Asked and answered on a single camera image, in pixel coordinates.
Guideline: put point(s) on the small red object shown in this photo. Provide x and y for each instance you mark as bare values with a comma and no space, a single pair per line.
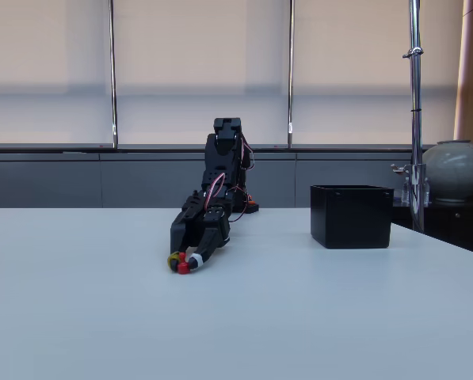
184,268

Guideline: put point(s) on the black robot base, orange clamps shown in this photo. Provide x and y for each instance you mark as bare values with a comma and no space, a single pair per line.
252,207

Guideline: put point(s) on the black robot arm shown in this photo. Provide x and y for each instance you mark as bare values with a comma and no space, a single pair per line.
222,166

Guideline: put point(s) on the black open box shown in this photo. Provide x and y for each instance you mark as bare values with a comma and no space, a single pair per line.
351,217

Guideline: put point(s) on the grey window sill cabinet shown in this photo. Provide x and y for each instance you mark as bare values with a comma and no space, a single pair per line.
62,178

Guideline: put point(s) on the chrome window mullion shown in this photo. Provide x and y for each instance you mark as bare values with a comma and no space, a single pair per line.
113,79
291,79

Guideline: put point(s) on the beige roller blind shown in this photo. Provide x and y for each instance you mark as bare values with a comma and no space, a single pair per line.
351,59
200,59
42,59

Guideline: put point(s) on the metal pole clamp with wingnut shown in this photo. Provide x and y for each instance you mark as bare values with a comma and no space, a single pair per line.
402,169

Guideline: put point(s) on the chrome stand pole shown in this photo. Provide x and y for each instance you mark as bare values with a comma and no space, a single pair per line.
416,118

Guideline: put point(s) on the dark low sideboard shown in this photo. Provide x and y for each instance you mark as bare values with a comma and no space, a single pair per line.
458,223

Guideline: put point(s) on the grey-green ceramic vase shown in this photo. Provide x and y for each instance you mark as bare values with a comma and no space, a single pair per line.
458,170

